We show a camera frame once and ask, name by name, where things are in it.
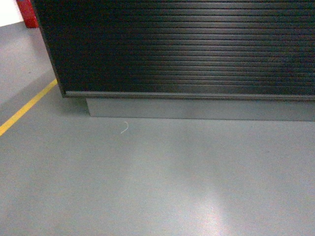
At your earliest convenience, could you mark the red fire equipment box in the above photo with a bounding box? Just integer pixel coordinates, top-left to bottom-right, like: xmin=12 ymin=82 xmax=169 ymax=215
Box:
xmin=16 ymin=0 xmax=39 ymax=29

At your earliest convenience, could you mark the black checkout counter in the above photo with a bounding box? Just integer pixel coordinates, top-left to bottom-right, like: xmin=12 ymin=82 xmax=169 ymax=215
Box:
xmin=32 ymin=0 xmax=315 ymax=121

